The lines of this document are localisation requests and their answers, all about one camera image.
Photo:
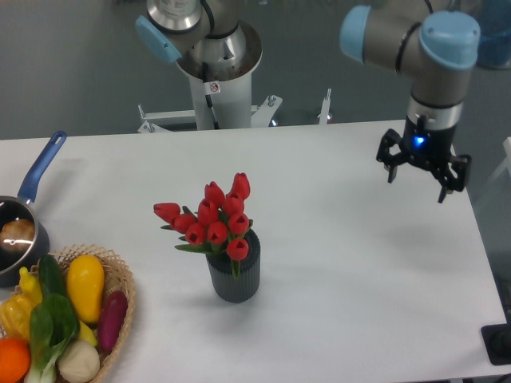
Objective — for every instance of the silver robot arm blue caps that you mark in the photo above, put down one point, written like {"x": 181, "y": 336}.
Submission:
{"x": 436, "y": 48}

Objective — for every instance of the purple eggplant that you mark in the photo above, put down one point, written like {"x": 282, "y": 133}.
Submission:
{"x": 111, "y": 320}

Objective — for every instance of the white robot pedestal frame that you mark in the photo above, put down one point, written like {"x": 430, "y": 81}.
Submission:
{"x": 216, "y": 105}

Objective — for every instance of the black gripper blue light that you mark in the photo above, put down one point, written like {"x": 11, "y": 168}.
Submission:
{"x": 426, "y": 149}

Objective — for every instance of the yellow squash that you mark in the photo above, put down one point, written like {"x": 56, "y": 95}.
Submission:
{"x": 85, "y": 283}

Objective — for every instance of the blue handled saucepan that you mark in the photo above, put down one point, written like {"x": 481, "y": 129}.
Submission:
{"x": 20, "y": 207}

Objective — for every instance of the yellow bell pepper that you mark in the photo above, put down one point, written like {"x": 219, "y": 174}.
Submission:
{"x": 15, "y": 317}

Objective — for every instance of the small yellow gourd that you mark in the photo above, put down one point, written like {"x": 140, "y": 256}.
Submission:
{"x": 30, "y": 286}

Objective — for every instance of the green cucumber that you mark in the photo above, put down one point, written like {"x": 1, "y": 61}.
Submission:
{"x": 50, "y": 277}

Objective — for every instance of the black device at table edge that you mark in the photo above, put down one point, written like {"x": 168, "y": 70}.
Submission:
{"x": 497, "y": 343}

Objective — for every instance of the woven wicker basket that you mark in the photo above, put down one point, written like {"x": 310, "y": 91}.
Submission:
{"x": 117, "y": 277}

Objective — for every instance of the dark grey ribbed vase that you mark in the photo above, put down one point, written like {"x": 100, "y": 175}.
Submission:
{"x": 225, "y": 284}

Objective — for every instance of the green bok choy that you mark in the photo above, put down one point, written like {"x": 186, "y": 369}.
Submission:
{"x": 53, "y": 325}

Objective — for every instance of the brown bread roll in pan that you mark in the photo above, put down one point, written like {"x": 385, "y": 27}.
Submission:
{"x": 17, "y": 236}

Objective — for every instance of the orange fruit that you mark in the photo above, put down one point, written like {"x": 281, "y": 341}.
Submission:
{"x": 15, "y": 359}

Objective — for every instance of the beige garlic bulb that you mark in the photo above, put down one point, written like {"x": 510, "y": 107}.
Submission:
{"x": 79, "y": 363}

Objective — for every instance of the red tulip bouquet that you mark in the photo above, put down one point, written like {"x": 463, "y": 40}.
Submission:
{"x": 219, "y": 227}

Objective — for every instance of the blue translucent container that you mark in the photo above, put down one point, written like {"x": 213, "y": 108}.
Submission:
{"x": 493, "y": 18}

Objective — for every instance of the yellow banana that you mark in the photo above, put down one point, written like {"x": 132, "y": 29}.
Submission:
{"x": 86, "y": 334}

